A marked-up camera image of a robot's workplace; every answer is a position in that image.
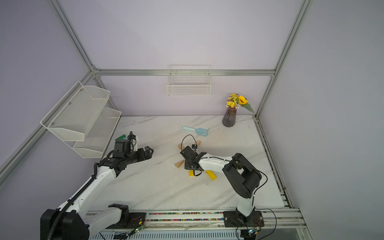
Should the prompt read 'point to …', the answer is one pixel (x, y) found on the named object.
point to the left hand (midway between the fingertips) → (146, 154)
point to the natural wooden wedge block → (178, 164)
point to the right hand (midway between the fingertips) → (191, 165)
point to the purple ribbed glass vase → (229, 117)
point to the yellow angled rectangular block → (212, 175)
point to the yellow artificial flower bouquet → (235, 101)
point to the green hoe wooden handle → (121, 137)
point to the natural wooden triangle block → (179, 146)
